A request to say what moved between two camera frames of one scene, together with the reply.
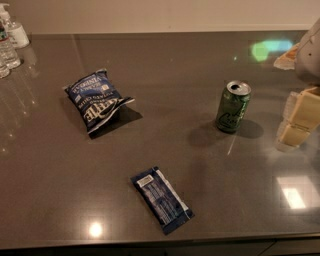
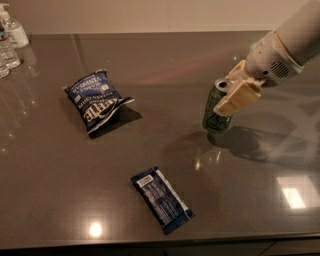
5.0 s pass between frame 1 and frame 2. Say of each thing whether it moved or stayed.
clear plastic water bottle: stayed
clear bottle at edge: stayed
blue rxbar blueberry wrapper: stayed
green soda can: moved
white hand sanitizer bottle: stayed
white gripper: moved
